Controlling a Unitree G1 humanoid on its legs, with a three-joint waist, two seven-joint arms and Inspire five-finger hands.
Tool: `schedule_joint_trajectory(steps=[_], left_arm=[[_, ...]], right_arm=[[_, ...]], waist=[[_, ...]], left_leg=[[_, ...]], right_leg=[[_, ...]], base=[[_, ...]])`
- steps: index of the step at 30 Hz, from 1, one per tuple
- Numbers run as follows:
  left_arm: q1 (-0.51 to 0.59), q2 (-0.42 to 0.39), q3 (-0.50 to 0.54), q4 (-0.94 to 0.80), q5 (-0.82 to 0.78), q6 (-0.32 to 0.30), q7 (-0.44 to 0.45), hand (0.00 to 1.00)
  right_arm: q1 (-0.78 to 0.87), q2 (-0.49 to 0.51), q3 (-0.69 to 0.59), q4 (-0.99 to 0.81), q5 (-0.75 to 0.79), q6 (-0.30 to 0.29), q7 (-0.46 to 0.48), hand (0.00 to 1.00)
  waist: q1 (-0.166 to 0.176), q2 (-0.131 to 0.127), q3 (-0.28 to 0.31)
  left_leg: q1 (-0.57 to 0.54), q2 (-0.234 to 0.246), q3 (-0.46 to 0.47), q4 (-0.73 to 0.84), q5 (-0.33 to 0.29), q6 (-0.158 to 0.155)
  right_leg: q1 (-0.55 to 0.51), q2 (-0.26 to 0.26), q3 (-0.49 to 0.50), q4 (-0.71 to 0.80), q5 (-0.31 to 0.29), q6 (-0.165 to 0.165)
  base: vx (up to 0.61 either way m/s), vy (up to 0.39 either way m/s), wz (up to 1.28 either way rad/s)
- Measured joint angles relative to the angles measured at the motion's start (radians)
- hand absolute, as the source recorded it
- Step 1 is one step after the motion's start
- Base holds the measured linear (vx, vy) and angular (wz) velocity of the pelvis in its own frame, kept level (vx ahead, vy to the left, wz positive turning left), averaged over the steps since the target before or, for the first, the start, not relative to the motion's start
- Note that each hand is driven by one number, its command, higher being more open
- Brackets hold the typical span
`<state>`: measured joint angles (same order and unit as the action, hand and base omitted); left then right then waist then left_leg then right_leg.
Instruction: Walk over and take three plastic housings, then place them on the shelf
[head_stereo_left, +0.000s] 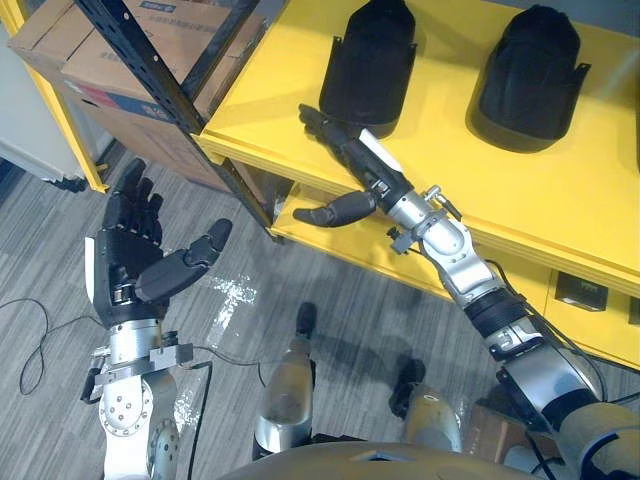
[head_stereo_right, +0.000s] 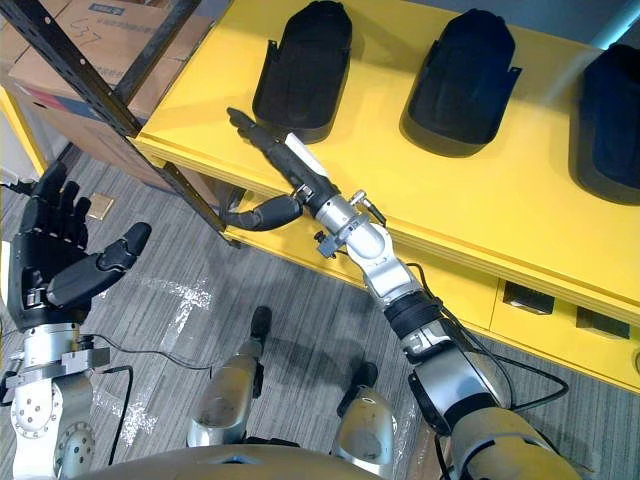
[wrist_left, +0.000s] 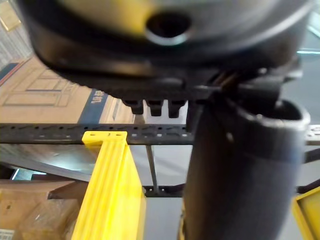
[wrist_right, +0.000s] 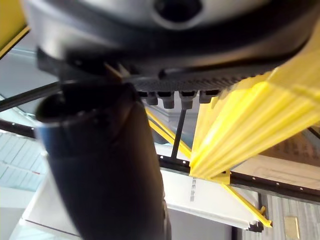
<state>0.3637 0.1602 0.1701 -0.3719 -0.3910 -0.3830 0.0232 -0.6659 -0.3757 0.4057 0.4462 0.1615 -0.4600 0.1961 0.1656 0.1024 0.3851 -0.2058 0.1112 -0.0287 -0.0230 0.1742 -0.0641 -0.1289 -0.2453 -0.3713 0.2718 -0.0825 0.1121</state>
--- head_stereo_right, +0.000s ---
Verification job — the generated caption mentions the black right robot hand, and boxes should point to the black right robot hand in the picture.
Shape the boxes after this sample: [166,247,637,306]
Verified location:
[219,106,343,232]

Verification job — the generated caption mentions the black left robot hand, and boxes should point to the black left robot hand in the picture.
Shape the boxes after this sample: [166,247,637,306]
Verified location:
[7,161,153,332]

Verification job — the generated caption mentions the yellow metal shelf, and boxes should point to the yellow metal shelf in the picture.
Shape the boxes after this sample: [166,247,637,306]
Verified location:
[133,0,640,396]

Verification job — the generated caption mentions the brass floor socket plate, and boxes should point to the brass floor socket plate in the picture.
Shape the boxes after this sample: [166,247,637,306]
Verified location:
[85,193,116,221]

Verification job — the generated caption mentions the black plastic housing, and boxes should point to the black plastic housing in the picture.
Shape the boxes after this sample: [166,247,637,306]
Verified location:
[568,43,640,206]
[251,0,354,146]
[400,10,523,159]

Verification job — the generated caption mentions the brown cardboard box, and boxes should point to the brown cardboard box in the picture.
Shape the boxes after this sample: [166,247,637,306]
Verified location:
[7,0,217,121]
[8,79,224,207]

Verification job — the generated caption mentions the silver left robot leg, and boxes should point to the silver left robot leg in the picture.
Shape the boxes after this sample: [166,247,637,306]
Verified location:
[185,305,274,449]

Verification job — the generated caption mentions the silver robot leg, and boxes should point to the silver robot leg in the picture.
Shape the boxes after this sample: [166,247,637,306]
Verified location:
[185,305,274,449]
[331,361,399,476]

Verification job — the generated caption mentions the silver robot torso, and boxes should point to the silver robot torso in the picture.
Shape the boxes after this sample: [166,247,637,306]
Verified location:
[69,443,401,480]

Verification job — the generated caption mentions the silver right robot leg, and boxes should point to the silver right robot leg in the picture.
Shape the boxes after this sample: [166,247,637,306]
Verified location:
[331,361,399,476]

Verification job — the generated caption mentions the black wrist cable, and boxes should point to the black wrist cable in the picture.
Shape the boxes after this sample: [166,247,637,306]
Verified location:
[79,333,216,466]

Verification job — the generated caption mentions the black perforated shelf post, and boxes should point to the black perforated shelf post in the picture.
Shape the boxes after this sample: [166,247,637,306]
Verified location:
[0,0,242,250]

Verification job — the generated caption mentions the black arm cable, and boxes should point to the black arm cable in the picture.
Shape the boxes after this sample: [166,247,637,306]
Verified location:
[404,261,571,480]

